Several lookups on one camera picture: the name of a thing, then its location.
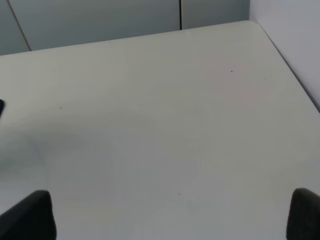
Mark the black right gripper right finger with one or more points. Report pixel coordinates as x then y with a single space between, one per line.
303 221

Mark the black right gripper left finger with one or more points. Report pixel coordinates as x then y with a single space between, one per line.
30 219

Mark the black mouse pad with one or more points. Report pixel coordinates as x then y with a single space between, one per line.
2 106

